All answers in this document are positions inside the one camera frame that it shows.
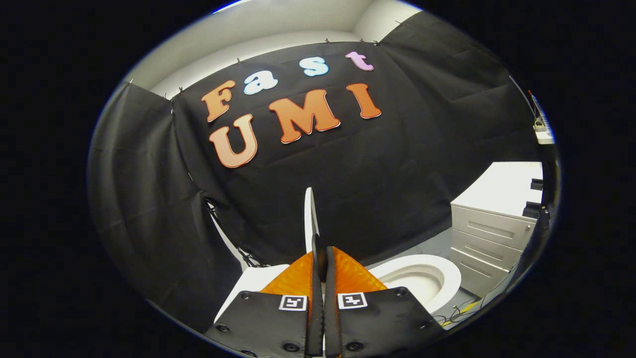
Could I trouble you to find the white toilet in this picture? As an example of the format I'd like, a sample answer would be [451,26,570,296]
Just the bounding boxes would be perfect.
[214,254,463,324]

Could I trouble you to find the white drawer cabinet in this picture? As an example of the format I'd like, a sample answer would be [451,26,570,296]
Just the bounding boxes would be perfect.
[449,161,545,299]

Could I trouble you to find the backdrop stand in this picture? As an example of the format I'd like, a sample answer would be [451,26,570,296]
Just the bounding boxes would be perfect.
[205,199,270,269]

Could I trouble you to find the black floor cables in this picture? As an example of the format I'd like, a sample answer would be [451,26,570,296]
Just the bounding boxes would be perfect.
[431,276,518,327]

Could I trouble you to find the white power strip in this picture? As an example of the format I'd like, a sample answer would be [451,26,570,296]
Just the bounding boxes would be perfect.
[528,91,556,145]

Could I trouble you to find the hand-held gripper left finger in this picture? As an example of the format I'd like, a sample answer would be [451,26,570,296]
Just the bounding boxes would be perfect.
[204,234,324,358]

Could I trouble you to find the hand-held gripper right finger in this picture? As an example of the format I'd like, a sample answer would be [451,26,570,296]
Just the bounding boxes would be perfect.
[324,246,448,358]

